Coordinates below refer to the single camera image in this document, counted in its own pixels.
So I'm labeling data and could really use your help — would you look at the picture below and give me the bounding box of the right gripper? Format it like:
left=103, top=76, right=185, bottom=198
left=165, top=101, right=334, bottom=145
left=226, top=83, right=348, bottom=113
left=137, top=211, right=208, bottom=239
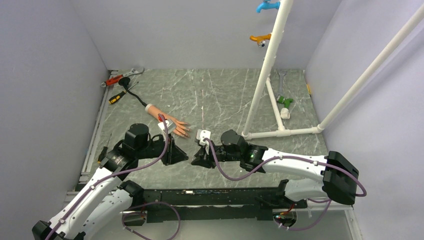
left=192, top=139, right=242, bottom=169

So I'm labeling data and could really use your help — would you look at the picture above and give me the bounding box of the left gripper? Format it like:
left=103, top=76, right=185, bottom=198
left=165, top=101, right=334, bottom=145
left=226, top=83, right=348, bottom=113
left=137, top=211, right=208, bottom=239
left=136, top=132, right=188, bottom=166

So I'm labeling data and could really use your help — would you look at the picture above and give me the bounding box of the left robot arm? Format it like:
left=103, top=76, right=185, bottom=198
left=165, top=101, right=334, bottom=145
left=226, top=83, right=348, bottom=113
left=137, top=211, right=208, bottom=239
left=31, top=118, right=188, bottom=240

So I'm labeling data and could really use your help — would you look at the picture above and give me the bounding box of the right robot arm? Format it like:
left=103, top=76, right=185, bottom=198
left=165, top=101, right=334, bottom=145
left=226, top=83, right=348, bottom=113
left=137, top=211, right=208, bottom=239
left=191, top=129, right=367, bottom=208

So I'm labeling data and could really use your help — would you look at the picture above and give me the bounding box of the mannequin practice hand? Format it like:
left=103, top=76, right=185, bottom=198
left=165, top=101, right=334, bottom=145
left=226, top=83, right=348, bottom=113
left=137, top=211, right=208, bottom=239
left=145, top=104, right=191, bottom=138

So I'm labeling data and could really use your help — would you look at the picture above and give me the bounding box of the yellow black screwdriver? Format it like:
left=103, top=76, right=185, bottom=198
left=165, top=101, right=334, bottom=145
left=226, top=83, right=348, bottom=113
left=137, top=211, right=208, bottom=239
left=108, top=80, right=139, bottom=105
left=97, top=133, right=112, bottom=164

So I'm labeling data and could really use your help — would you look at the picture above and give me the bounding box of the green faucet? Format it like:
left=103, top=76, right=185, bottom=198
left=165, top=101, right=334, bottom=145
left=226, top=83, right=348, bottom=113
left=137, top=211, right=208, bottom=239
left=276, top=95, right=294, bottom=109

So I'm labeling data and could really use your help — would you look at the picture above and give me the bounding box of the silver spanner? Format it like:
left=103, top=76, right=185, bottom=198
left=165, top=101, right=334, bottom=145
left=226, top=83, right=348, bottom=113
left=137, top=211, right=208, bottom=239
left=276, top=70, right=287, bottom=96

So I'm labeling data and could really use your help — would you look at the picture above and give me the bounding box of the orange faucet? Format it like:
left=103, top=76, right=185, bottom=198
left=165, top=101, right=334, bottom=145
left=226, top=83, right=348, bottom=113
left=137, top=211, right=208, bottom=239
left=249, top=33, right=272, bottom=48

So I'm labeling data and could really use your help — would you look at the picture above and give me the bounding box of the blue faucet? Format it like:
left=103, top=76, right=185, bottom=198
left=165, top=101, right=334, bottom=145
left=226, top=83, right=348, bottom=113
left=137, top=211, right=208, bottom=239
left=256, top=0, right=281, bottom=13

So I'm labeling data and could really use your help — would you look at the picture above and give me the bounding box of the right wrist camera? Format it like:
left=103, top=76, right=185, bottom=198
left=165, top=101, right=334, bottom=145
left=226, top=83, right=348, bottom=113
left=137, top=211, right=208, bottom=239
left=195, top=129, right=211, bottom=146

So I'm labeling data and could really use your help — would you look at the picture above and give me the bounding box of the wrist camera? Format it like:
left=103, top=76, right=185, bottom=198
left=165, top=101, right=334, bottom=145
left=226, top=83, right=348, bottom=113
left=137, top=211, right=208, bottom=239
left=157, top=113, right=177, bottom=137
left=195, top=129, right=211, bottom=146

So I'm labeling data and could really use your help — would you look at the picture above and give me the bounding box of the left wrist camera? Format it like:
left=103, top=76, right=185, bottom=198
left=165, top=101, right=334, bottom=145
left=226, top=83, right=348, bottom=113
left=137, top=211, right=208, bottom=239
left=157, top=113, right=177, bottom=137

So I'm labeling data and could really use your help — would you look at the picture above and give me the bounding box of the black hand stand cable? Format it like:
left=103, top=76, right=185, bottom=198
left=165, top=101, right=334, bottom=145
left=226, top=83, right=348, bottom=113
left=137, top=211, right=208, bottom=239
left=117, top=76, right=149, bottom=108

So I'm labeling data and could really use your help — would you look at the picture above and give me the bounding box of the red handled adjustable wrench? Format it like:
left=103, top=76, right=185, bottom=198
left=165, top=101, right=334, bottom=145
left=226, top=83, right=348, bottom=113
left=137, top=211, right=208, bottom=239
left=100, top=67, right=145, bottom=88

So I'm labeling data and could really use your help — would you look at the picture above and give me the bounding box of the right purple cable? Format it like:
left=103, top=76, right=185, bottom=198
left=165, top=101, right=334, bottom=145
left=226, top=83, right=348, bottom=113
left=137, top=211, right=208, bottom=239
left=203, top=138, right=368, bottom=232

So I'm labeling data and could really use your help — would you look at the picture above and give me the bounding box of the white pvc pipe frame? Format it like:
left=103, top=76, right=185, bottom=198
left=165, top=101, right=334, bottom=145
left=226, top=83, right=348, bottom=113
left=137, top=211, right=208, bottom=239
left=241, top=0, right=424, bottom=141

